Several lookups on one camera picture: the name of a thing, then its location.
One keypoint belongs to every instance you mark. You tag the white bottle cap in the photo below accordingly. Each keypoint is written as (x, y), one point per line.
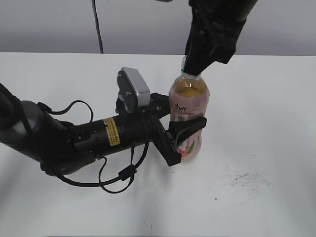
(183, 73)

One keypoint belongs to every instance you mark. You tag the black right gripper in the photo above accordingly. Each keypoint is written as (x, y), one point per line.
(213, 36)

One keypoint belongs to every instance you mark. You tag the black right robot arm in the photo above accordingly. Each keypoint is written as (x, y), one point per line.
(215, 28)

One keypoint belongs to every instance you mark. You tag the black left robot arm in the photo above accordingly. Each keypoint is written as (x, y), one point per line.
(62, 148)

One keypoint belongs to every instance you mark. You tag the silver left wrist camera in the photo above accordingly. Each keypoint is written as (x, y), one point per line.
(133, 90)

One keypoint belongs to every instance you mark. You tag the peach oolong tea bottle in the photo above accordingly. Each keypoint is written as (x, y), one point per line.
(188, 99)

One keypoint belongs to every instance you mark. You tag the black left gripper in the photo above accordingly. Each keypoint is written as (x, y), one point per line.
(143, 126)

